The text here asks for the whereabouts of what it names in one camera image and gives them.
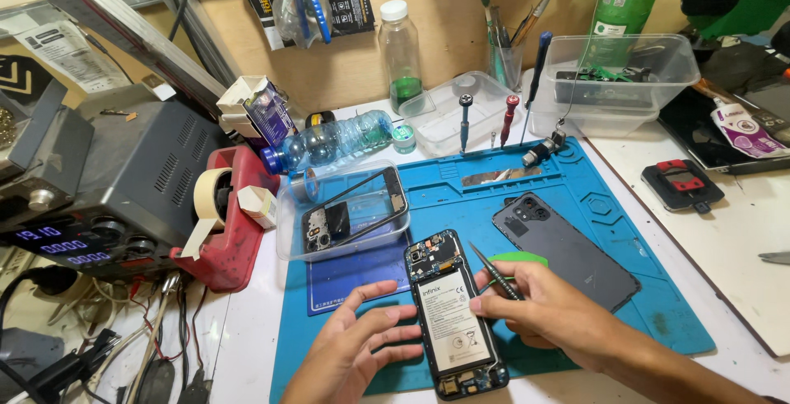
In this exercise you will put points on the black and yellow tape roll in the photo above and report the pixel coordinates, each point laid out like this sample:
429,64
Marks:
321,119

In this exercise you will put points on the person's left hand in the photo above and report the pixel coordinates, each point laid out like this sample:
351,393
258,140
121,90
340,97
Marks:
345,348

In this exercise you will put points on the green cardboard tube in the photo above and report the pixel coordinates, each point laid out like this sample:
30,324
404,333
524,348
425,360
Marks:
626,3

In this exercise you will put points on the green plastic pry pick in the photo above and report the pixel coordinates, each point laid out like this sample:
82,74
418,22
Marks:
524,259

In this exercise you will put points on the clear container with phone parts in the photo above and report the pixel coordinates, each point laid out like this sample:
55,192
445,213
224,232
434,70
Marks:
617,95

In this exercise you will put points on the grey bench power supply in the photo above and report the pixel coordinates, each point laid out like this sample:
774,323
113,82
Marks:
123,163

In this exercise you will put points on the small white cardboard box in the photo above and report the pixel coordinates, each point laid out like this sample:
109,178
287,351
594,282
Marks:
256,206

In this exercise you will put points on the purple and white carton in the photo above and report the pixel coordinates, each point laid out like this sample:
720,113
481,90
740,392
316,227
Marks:
265,111

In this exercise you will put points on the blue silicone repair mat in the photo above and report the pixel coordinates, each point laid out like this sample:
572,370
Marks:
617,219

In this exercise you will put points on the black phone middle frame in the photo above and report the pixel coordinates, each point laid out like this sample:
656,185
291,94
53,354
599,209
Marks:
321,228

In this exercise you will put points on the black and blue screwdriver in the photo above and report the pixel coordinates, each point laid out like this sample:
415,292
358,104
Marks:
539,64

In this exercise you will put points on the small metal clamp tool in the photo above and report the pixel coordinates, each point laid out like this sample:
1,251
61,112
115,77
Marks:
543,148

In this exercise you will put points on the clear cup with brushes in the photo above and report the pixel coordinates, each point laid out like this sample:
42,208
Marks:
506,64

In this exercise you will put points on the red tape dispenser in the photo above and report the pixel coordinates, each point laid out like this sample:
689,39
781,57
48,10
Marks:
240,243

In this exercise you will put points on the dark grey phone back cover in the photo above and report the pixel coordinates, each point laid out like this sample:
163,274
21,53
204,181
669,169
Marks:
568,250

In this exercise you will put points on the purple and white pouch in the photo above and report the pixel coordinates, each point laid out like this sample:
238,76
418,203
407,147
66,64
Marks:
744,132

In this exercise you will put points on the clear water bottle blue cap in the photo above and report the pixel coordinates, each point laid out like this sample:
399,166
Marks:
333,138

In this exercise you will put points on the dark metal tweezers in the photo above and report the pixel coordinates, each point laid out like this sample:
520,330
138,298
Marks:
490,268

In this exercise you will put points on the empty clear plastic container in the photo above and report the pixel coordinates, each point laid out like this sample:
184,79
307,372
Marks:
457,114

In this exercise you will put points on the black tablet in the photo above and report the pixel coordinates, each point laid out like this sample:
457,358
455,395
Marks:
691,126

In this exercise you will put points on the grey metal frame bars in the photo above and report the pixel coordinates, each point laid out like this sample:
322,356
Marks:
123,21

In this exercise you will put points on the clear bottle with green liquid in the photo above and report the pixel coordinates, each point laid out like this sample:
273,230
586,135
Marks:
401,58

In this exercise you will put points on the black and red fixture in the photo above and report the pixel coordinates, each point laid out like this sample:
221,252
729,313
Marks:
682,185

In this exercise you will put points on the shallow clear plastic tray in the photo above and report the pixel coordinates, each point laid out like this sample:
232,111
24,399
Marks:
290,219

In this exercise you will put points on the beige masking tape roll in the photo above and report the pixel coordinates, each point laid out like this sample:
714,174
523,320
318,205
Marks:
203,191

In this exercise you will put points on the opened phone with white battery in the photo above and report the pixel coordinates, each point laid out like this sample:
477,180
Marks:
453,330

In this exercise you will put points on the person's right hand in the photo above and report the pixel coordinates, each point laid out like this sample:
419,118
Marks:
555,317

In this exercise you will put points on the white printed paper sheet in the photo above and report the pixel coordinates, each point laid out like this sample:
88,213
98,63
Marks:
68,52

